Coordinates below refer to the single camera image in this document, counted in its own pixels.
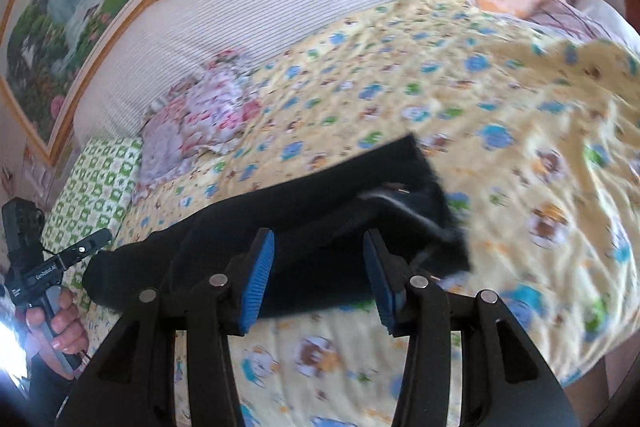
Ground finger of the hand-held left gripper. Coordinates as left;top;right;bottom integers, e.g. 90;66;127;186
49;228;113;269

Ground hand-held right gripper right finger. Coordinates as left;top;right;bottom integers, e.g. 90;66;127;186
362;228;581;427

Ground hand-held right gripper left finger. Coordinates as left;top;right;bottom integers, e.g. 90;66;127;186
59;227;276;427

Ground black pants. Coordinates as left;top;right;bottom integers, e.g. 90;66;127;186
81;133;473;323

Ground person's left hand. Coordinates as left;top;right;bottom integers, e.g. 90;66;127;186
25;288;91;370

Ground green checkered pillow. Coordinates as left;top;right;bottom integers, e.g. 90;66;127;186
41;137;143;258

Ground yellow cartoon print blanket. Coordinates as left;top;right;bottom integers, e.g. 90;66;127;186
80;0;640;427

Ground pink floral cloth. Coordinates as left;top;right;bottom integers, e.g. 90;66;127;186
132;48;263;200

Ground white striped headboard cushion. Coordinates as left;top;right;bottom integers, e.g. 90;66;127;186
72;0;463;142

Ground white pillow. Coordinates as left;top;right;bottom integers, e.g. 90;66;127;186
575;0;635;38

